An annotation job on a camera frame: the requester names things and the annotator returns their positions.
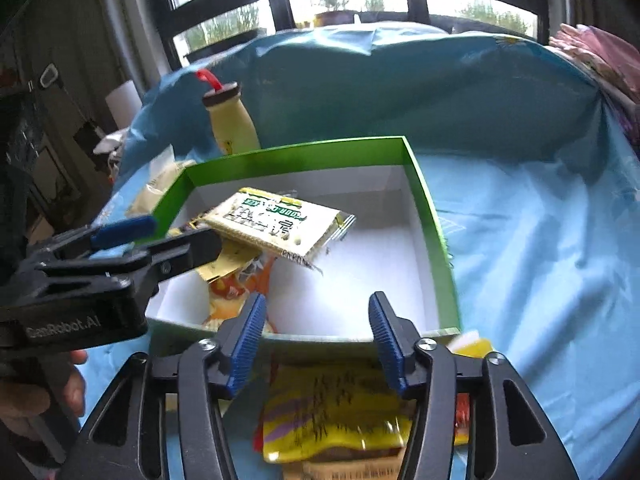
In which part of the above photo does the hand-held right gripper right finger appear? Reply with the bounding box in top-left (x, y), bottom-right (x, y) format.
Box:
top-left (368, 291), bottom-right (581, 480)

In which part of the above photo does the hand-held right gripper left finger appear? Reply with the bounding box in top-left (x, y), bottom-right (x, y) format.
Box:
top-left (60, 292), bottom-right (268, 480)

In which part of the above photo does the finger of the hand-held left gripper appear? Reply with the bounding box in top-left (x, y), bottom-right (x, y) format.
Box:
top-left (42, 227), bottom-right (224, 287)
top-left (20, 215), bottom-right (157, 267)

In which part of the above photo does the green cardboard box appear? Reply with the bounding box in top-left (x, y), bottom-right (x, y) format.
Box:
top-left (145, 135), bottom-right (462, 348)

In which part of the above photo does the green cracker packet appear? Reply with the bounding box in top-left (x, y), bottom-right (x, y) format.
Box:
top-left (200, 187), bottom-right (358, 271)

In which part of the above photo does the yellow snack packet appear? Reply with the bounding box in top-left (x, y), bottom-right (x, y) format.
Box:
top-left (255, 360), bottom-right (471, 463)

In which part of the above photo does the person's left hand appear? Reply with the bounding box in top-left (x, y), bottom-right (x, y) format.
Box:
top-left (0, 350), bottom-right (88, 433)

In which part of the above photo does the small mustard packet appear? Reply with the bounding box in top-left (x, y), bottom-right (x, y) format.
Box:
top-left (195, 250), bottom-right (251, 281)

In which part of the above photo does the orange floral snack packet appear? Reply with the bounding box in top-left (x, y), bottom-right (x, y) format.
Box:
top-left (202, 255), bottom-right (281, 333)

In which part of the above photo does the cream white snack packet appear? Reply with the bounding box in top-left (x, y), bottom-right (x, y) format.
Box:
top-left (127, 160), bottom-right (198, 216)

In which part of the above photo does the white cloth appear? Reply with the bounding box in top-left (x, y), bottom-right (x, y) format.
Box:
top-left (92, 130), bottom-right (133, 181)

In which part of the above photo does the small yellow packet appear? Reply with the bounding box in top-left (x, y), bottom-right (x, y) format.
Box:
top-left (447, 330), bottom-right (496, 361)

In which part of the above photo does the small black device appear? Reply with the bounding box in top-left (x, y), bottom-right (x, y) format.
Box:
top-left (72, 120), bottom-right (106, 153)

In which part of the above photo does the white paper roll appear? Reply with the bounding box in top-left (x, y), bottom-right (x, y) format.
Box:
top-left (106, 81), bottom-right (143, 131)

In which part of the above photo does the yellow bottle brown cap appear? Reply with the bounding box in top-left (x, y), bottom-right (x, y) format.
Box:
top-left (194, 69), bottom-right (262, 156)

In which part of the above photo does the blue floral bedsheet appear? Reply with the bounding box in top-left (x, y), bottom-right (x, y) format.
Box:
top-left (65, 20), bottom-right (640, 480)

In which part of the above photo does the grey pleated curtain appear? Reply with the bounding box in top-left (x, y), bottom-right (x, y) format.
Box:
top-left (10, 0), bottom-right (171, 126)

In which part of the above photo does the long planter with grass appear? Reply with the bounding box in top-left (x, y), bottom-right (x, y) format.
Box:
top-left (172, 0), bottom-right (263, 61)
top-left (450, 0), bottom-right (538, 36)

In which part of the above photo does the pile of folded pink clothes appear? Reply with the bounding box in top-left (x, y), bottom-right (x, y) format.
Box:
top-left (547, 22), bottom-right (640, 146)

